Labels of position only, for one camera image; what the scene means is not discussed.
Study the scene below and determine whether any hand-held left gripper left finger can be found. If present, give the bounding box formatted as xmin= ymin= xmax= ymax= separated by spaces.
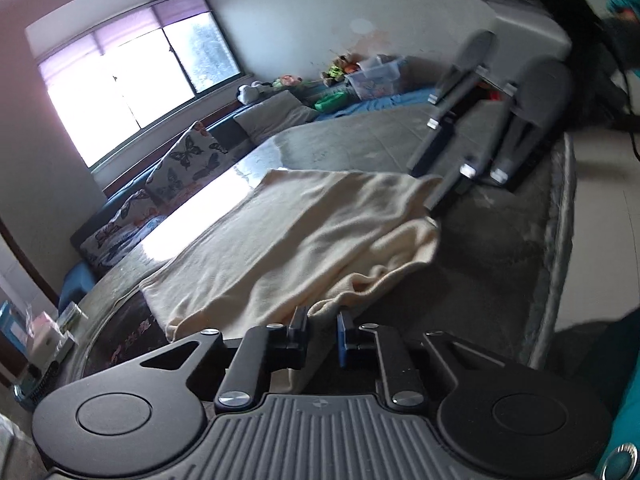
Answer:
xmin=136 ymin=306 xmax=309 ymax=414

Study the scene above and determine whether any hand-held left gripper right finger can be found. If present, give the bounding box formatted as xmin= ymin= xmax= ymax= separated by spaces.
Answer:
xmin=336 ymin=309 xmax=522 ymax=409

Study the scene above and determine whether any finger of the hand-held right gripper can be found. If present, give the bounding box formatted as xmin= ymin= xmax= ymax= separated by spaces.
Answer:
xmin=428 ymin=94 xmax=567 ymax=216
xmin=406 ymin=62 xmax=501 ymax=177

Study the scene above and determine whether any cream knit cloth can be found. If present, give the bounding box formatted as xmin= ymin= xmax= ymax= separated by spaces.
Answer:
xmin=140 ymin=167 xmax=444 ymax=342

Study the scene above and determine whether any blue bed sheet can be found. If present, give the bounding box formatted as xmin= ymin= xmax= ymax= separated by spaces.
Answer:
xmin=300 ymin=86 xmax=437 ymax=122

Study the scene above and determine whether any clear plastic storage box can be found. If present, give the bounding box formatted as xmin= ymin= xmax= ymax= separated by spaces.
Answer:
xmin=345 ymin=56 xmax=404 ymax=102

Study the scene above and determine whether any green toy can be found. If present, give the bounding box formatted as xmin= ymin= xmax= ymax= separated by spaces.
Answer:
xmin=313 ymin=90 xmax=349 ymax=110

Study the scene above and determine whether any colourful plush toy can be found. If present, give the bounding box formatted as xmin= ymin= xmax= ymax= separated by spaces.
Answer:
xmin=322 ymin=54 xmax=362 ymax=84

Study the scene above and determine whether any grey pillow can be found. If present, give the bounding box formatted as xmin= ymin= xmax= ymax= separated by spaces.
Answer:
xmin=232 ymin=90 xmax=321 ymax=144

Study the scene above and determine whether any dark floral blanket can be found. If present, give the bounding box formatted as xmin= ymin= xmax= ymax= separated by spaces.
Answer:
xmin=80 ymin=290 xmax=172 ymax=377

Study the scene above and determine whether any white plush toy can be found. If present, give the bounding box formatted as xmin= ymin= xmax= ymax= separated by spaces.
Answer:
xmin=237 ymin=82 xmax=274 ymax=104

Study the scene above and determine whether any butterfly print pillow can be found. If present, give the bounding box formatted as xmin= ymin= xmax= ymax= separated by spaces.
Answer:
xmin=75 ymin=189 xmax=167 ymax=273
xmin=144 ymin=120 xmax=232 ymax=202

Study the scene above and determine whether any tissue box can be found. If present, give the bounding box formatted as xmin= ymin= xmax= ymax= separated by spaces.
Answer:
xmin=29 ymin=310 xmax=77 ymax=362

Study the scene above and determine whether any person's teal clothing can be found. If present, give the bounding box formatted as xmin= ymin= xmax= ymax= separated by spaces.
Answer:
xmin=597 ymin=304 xmax=640 ymax=480

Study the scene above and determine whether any blue box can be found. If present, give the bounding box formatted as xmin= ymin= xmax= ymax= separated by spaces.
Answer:
xmin=0 ymin=300 xmax=27 ymax=357

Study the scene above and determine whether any window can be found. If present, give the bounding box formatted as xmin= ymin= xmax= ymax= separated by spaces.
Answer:
xmin=37 ymin=0 xmax=247 ymax=169

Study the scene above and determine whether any black cable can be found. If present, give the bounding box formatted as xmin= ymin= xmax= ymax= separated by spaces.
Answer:
xmin=612 ymin=67 xmax=640 ymax=163

